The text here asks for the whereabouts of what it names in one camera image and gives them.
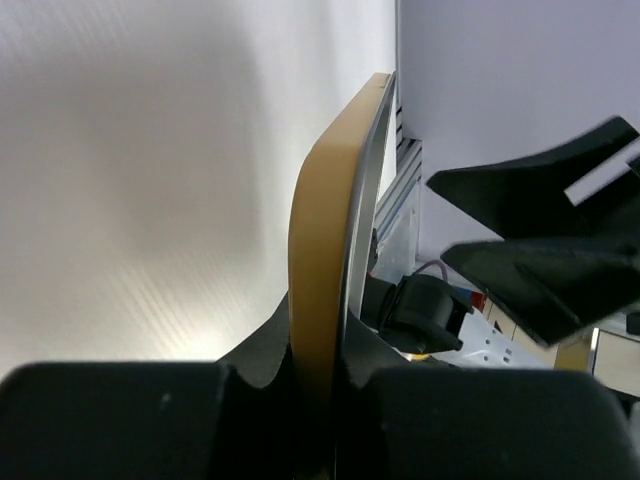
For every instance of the aluminium frame post right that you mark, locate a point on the aluminium frame post right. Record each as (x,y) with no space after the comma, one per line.
(397,216)

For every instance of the silver tin lid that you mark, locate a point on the silver tin lid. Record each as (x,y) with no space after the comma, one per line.
(330,229)

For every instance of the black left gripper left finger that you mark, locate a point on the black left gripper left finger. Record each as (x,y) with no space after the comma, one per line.
(225,419)

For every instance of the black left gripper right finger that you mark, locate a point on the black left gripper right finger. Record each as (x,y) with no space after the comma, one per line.
(488,411)

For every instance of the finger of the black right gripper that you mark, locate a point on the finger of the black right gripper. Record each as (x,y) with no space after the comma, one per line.
(525,197)
(551,288)

